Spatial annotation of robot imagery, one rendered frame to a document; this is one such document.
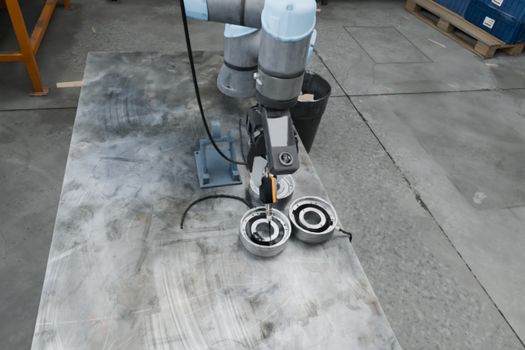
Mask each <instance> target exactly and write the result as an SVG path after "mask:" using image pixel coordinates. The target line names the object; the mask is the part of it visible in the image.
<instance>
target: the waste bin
mask: <svg viewBox="0 0 525 350"><path fill-rule="evenodd" d="M301 91H302V95H305V94H309V95H314V96H313V100H314V101H302V100H298V101H297V103H296V104H295V105H294V106H292V107H291V108H289V109H290V113H291V119H292V120H293V122H294V127H295V129H296V131H297V133H298V136H299V137H300V139H301V141H302V144H303V146H304V148H305V150H306V152H307V154H309V152H310V150H311V147H312V145H313V141H314V138H315V136H316V132H317V129H318V126H319V124H320V121H321V118H322V115H323V114H324V111H325V108H326V107H327V102H328V98H329V97H330V94H331V86H330V84H329V83H328V81H327V80H325V79H324V78H323V77H321V76H320V75H319V74H317V73H314V72H313V71H310V70H305V74H304V78H303V82H302V89H301Z"/></svg>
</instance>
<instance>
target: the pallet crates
mask: <svg viewBox="0 0 525 350"><path fill-rule="evenodd" d="M421 7H424V8H425V9H427V10H429V11H430V12H432V13H433V14H435V15H437V16H439V17H440V20H439V21H438V23H436V22H435V21H433V20H432V19H430V18H428V17H427V16H425V15H423V14H422V13H421V12H420V10H421ZM404 10H406V11H407V12H409V13H411V14H413V15H414V16H415V17H417V18H418V19H420V20H422V21H423V22H424V23H427V24H428V25H430V26H431V27H433V28H434V29H436V30H438V31H439V32H441V33H443V34H444V35H445V36H447V37H449V38H451V39H452V40H453V41H455V42H457V43H458V44H460V45H461V46H463V47H464V48H466V49H468V50H469V51H471V52H472V53H474V54H475V55H477V56H479V57H481V58H482V59H491V57H492V56H493V55H494V53H495V50H496V49H497V50H499V51H500V52H502V53H503V54H505V55H507V56H515V55H519V54H520V53H521V52H522V50H523V47H524V48H525V0H407V3H406V5H405V8H404ZM455 27H458V28H459V29H460V30H462V31H464V32H465V33H467V34H469V35H470V36H472V37H474V38H476V39H477V40H478V41H477V43H476V46H474V45H472V44H470V43H469V42H468V41H466V40H464V39H463V38H461V37H460V36H458V35H456V34H454V33H452V32H453V30H454V29H455Z"/></svg>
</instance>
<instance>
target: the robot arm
mask: <svg viewBox="0 0 525 350"><path fill-rule="evenodd" d="M184 7H185V12H186V16H188V17H191V18H194V19H197V20H204V21H205V22H209V21H212V22H217V23H225V24H226V26H225V31H224V36H225V37H224V55H223V65H222V68H221V70H220V73H219V75H218V77H217V87H218V88H219V90H220V91H221V92H223V93H224V94H225V95H229V96H230V97H234V98H251V97H256V99H257V100H258V101H259V103H256V105H248V106H247V114H246V123H245V129H246V131H247V134H248V137H249V139H250V142H249V145H248V146H247V148H246V150H245V158H246V161H247V164H248V169H249V172H250V175H251V178H252V182H253V183H254V185H255V186H256V187H258V188H259V187H260V186H261V185H262V178H263V169H264V168H265V167H266V164H267V159H266V155H267V158H268V164H269V169H270V173H271V174H272V175H273V177H274V178H276V183H278V182H279V181H280V180H281V179H282V178H283V177H284V175H288V174H293V173H294V172H295V171H297V170H298V169H299V167H300V164H299V159H298V138H297V137H295V135H296V134H297V133H296V131H295V129H294V128H293V124H294V122H293V120H292V119H291V113H290V109H289V108H291V107H292V106H294V105H295V104H296V103H297V101H298V95H299V94H300V92H301V89H302V82H303V78H304V74H305V66H306V65H307V63H308V61H309V59H310V56H311V54H312V52H313V46H314V44H315V40H316V30H314V27H315V23H316V1H315V0H184ZM257 107H258V108H257ZM254 108H256V109H254ZM248 118H249V121H248Z"/></svg>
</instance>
